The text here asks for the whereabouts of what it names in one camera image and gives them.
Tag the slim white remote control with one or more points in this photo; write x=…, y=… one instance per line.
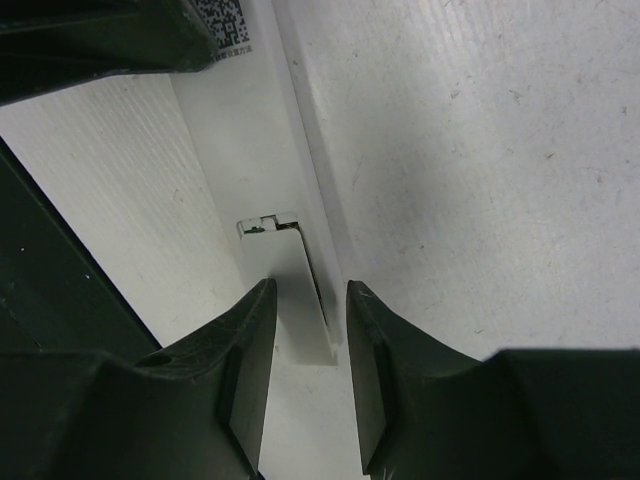
x=244, y=121

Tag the white battery cover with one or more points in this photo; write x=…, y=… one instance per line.
x=274, y=247

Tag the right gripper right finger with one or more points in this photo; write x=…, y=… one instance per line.
x=427, y=411

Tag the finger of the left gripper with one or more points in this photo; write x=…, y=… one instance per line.
x=54, y=294
x=47, y=46

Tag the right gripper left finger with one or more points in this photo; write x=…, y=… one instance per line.
x=193, y=410

